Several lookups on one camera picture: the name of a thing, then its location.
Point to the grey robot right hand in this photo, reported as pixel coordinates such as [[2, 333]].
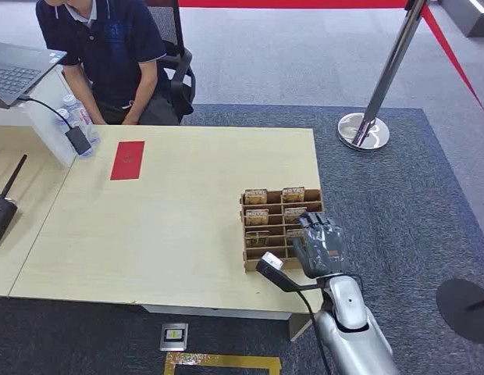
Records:
[[323, 248]]

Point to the person's right forearm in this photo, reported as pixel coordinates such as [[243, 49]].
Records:
[[80, 96]]

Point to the person's left forearm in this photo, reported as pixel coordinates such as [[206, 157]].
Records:
[[142, 96]]

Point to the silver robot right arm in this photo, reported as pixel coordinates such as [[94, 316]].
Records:
[[351, 331]]

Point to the brown hotel card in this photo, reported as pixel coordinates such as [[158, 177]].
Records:
[[292, 235], [257, 217], [255, 197], [293, 195], [257, 239], [293, 214]]

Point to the wooden slotted card holder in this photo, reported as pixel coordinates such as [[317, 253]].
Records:
[[261, 265]]

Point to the person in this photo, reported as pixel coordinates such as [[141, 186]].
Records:
[[113, 52]]

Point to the dark grey floor mat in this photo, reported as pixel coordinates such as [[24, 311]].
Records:
[[382, 207]]

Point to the black round floor base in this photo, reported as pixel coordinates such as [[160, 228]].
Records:
[[460, 310]]

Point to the metal floor socket box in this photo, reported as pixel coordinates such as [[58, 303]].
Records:
[[174, 337]]

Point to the red barrier belt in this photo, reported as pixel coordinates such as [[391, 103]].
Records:
[[292, 3], [449, 54]]

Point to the black office chair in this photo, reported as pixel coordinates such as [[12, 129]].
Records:
[[179, 77]]

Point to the red envelope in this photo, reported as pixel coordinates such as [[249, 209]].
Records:
[[127, 160]]

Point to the grey platform block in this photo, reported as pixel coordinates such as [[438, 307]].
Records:
[[462, 18]]

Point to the black power adapter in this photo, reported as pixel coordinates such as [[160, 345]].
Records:
[[78, 141]]

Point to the clear plastic water bottle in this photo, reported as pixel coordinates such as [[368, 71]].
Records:
[[63, 119], [81, 115]]

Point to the white laptop stand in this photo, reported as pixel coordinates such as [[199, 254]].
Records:
[[50, 129]]

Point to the black router with antennas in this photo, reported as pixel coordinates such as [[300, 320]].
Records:
[[0, 217]]

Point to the grey laptop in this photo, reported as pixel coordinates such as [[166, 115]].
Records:
[[16, 70]]

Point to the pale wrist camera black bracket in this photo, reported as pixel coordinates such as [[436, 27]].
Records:
[[272, 260]]

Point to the chrome stanchion post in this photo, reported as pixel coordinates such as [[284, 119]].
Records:
[[386, 72]]

